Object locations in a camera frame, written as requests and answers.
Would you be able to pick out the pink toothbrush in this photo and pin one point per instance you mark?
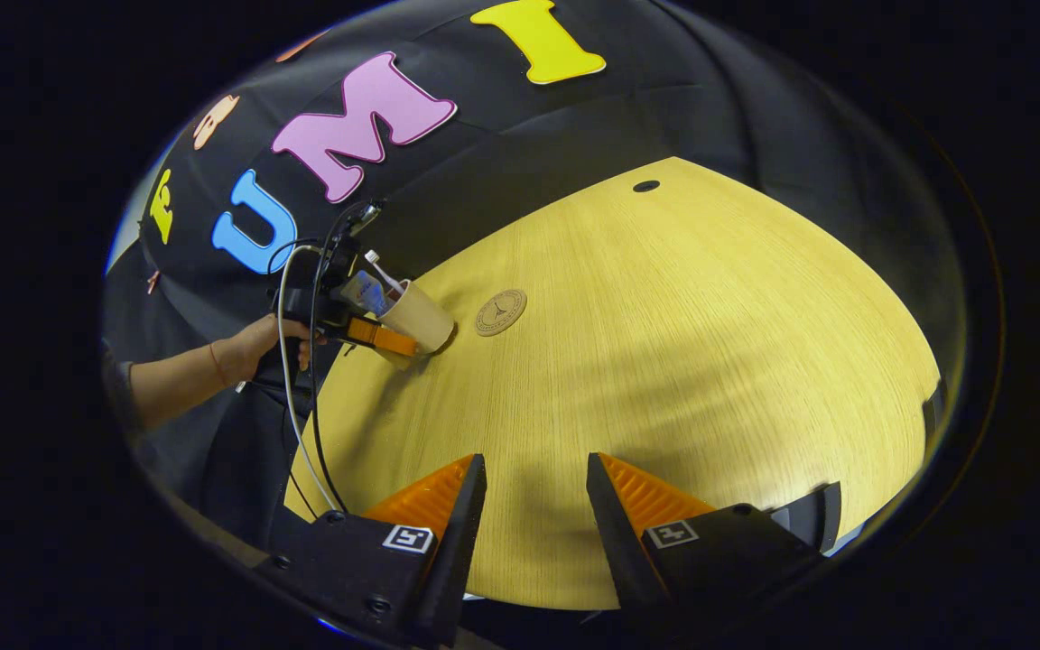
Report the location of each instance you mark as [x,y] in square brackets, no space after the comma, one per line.
[383,269]

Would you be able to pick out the round brown coaster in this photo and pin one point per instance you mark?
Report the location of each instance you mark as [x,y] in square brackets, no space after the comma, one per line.
[500,312]

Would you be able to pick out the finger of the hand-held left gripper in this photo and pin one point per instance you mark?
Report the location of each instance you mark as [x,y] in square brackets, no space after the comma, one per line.
[385,341]

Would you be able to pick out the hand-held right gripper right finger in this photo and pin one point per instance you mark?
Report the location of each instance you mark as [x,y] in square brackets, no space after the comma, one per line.
[619,542]

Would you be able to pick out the wooden desktop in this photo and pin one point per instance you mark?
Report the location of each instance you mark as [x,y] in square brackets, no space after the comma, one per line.
[664,379]

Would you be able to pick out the round black desk grommet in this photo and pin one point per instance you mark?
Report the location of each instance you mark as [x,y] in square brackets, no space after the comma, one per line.
[645,186]

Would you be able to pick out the beige cup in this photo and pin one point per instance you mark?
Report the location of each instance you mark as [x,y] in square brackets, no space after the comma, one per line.
[421,320]

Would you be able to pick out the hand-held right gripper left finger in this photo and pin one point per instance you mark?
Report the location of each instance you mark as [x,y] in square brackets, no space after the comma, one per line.
[448,560]

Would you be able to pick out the white toothpaste tube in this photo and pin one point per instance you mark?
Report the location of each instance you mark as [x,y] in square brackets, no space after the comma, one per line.
[365,293]

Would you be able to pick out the black backdrop cloth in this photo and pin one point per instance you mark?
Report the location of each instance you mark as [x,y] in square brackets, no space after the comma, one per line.
[529,135]

